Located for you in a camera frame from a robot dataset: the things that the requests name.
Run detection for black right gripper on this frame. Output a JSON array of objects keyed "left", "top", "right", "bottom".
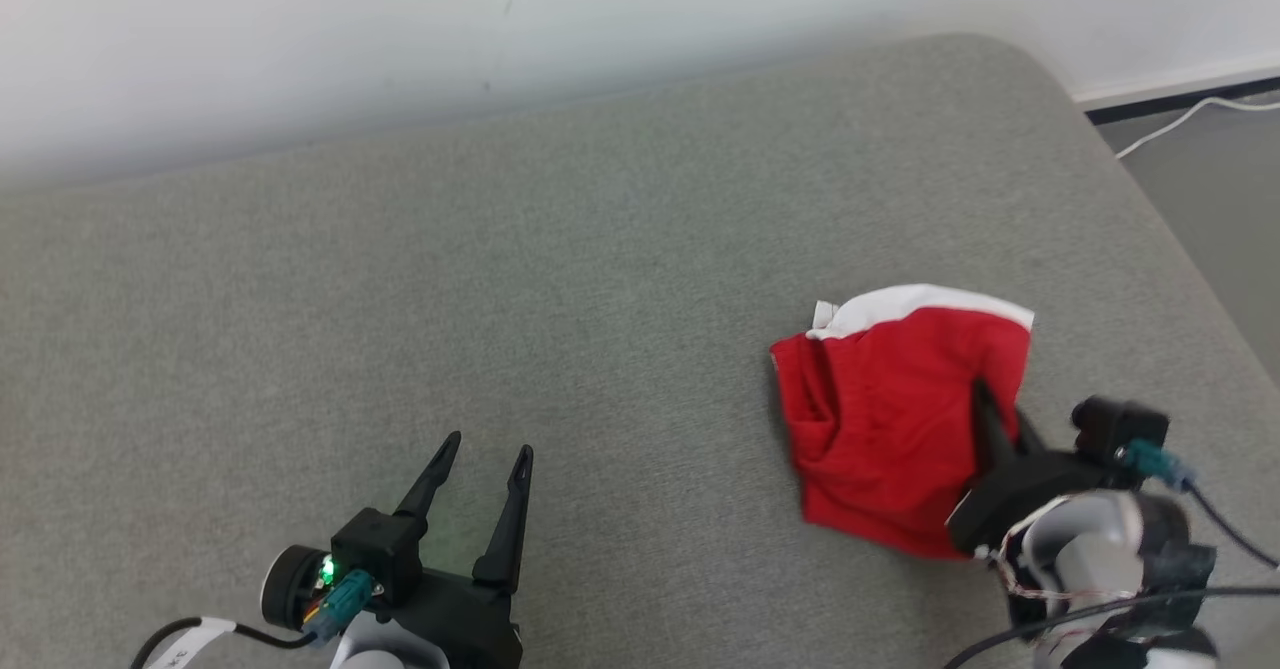
[{"left": 945, "top": 377, "right": 1217, "bottom": 640}]

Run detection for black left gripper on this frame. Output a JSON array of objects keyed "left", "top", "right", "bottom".
[{"left": 262, "top": 431, "right": 535, "bottom": 669}]

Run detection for plain red white garment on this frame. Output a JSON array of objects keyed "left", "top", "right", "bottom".
[{"left": 769, "top": 284, "right": 1036, "bottom": 560}]

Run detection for thin red white wires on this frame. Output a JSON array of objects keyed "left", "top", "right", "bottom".
[{"left": 975, "top": 519, "right": 1066, "bottom": 605}]

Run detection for black cable with teal connector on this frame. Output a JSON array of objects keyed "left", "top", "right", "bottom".
[
  {"left": 128, "top": 569, "right": 376, "bottom": 669},
  {"left": 940, "top": 439, "right": 1280, "bottom": 669}
]

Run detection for white cable tag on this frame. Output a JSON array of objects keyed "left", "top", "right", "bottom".
[{"left": 140, "top": 617, "right": 239, "bottom": 669}]

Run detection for white floor cable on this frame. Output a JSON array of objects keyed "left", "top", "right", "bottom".
[{"left": 1115, "top": 96, "right": 1280, "bottom": 160}]

